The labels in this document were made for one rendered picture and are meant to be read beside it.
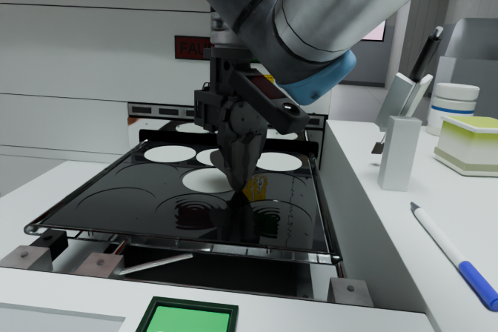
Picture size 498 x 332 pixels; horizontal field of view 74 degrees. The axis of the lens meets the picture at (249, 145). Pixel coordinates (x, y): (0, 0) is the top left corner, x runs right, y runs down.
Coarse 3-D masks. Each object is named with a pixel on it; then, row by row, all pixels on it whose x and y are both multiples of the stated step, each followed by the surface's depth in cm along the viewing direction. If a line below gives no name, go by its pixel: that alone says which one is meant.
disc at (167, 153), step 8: (152, 152) 66; (160, 152) 66; (168, 152) 66; (176, 152) 66; (184, 152) 67; (192, 152) 67; (152, 160) 62; (160, 160) 62; (168, 160) 62; (176, 160) 62; (184, 160) 62
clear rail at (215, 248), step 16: (32, 224) 39; (80, 240) 39; (96, 240) 38; (112, 240) 38; (128, 240) 38; (144, 240) 38; (160, 240) 38; (192, 240) 38; (256, 256) 37; (272, 256) 37; (288, 256) 36; (304, 256) 36; (320, 256) 36; (336, 256) 36
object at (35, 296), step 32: (0, 288) 22; (32, 288) 22; (64, 288) 22; (96, 288) 22; (128, 288) 22; (160, 288) 23; (192, 288) 23; (0, 320) 20; (32, 320) 20; (64, 320) 20; (96, 320) 20; (128, 320) 20; (256, 320) 20; (288, 320) 21; (320, 320) 21; (352, 320) 21; (384, 320) 21; (416, 320) 21
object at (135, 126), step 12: (132, 120) 75; (144, 120) 75; (156, 120) 74; (168, 120) 74; (180, 120) 74; (192, 120) 75; (132, 132) 76; (192, 132) 75; (204, 132) 74; (216, 132) 74; (276, 132) 72; (300, 132) 72; (312, 132) 72; (132, 144) 77
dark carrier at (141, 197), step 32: (128, 160) 61; (192, 160) 63; (96, 192) 49; (128, 192) 49; (160, 192) 49; (192, 192) 50; (224, 192) 50; (256, 192) 51; (288, 192) 52; (64, 224) 40; (96, 224) 41; (128, 224) 41; (160, 224) 41; (192, 224) 42; (224, 224) 42; (256, 224) 42; (288, 224) 43; (320, 224) 43
